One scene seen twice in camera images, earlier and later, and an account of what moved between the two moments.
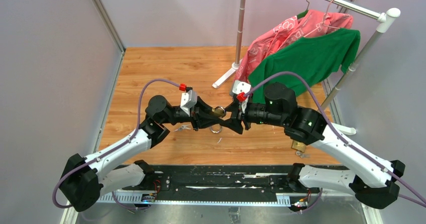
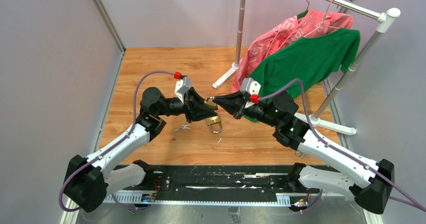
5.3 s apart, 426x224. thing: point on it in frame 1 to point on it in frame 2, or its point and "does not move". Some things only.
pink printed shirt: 308,23 does not move
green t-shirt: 316,58 does not move
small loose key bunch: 184,126 does not move
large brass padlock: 220,110 to 209,102
